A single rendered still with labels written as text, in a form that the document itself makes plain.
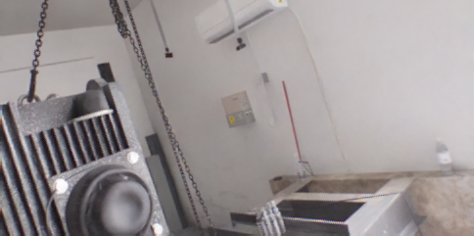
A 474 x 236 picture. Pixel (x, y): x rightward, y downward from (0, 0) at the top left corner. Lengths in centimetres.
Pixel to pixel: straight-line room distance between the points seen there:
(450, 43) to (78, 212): 191
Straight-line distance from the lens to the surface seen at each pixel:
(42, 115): 111
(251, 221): 222
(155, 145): 459
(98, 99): 109
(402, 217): 230
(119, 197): 98
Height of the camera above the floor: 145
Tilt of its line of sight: 1 degrees down
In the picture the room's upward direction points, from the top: 18 degrees counter-clockwise
